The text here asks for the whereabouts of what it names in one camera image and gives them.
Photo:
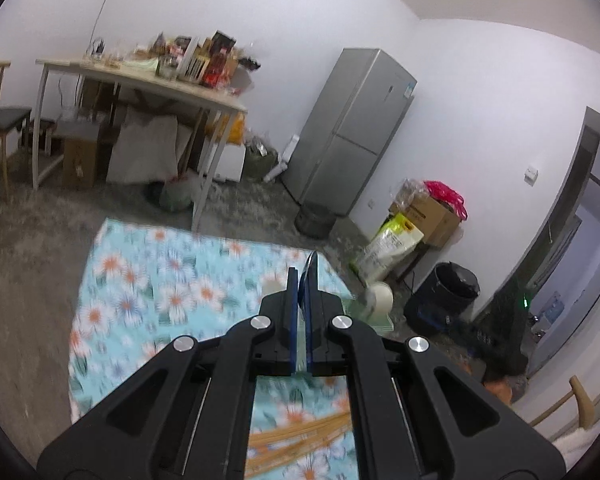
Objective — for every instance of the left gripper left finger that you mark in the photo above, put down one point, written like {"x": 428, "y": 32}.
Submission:
{"x": 186, "y": 413}

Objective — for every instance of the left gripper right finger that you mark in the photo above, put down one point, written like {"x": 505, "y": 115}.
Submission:
{"x": 415, "y": 414}

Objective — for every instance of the bamboo chopstick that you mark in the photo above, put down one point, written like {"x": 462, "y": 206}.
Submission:
{"x": 319, "y": 428}
{"x": 300, "y": 441}
{"x": 261, "y": 462}

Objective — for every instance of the white rice paddle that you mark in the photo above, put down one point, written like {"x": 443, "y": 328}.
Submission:
{"x": 378, "y": 299}

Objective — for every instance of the green plastic utensil holder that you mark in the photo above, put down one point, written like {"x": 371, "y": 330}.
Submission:
{"x": 377, "y": 316}

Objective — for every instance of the black trash bin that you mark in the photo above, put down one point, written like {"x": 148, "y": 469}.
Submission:
{"x": 441, "y": 299}

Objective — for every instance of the floral blue tablecloth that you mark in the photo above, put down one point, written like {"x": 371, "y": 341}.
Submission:
{"x": 145, "y": 285}

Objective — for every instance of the yellow white rice bag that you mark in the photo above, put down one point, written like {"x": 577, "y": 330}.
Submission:
{"x": 395, "y": 240}

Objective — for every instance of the cardboard box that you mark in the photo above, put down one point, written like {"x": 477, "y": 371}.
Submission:
{"x": 434, "y": 220}

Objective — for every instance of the small black pot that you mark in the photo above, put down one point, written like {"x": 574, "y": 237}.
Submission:
{"x": 314, "y": 221}

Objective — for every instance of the pink plastic bag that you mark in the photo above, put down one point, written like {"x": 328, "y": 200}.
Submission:
{"x": 447, "y": 196}

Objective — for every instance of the grey refrigerator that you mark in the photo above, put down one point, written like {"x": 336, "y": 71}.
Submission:
{"x": 358, "y": 112}

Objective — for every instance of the orange plastic bag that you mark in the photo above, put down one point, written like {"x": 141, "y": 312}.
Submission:
{"x": 236, "y": 135}

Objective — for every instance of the white work table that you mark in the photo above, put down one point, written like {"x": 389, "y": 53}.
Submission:
{"x": 141, "y": 80}

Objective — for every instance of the red bottle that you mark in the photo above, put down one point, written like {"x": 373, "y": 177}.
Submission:
{"x": 215, "y": 69}

